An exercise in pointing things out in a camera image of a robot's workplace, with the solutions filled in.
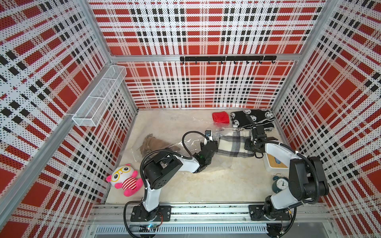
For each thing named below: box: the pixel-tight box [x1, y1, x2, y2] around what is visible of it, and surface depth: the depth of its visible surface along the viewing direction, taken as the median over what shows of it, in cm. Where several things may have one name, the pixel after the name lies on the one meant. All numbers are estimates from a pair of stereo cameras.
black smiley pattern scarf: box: [230, 109, 276, 132], surface depth 109 cm
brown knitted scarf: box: [136, 133, 181, 159], surface depth 97 cm
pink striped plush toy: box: [105, 163, 144, 197], surface depth 79 cm
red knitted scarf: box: [212, 111, 230, 124], surface depth 111 cm
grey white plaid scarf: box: [216, 128, 255, 159], surface depth 95 cm
